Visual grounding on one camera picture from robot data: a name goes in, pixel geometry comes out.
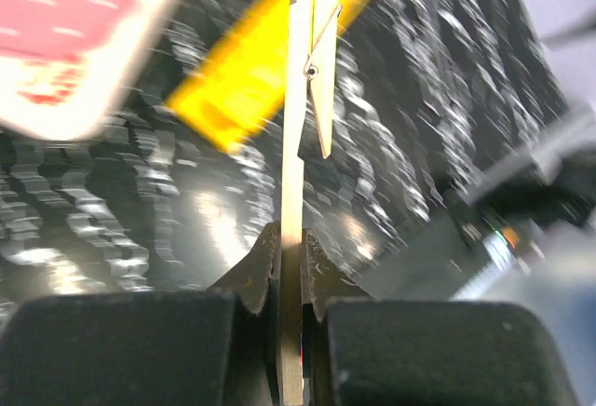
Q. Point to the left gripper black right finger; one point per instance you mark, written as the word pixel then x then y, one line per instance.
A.
pixel 362 351

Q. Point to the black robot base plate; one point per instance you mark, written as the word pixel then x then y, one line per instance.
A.
pixel 493 221

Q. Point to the white strawberry serving tray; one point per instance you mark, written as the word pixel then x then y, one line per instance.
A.
pixel 68 99

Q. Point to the yellow plastic test tube rack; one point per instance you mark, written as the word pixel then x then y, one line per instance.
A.
pixel 279 55

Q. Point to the pink polka dot plate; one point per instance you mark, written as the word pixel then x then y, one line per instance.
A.
pixel 56 29

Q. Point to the white slotted cable duct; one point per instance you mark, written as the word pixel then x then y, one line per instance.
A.
pixel 481 282

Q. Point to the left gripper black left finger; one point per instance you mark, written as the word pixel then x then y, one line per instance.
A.
pixel 212 347

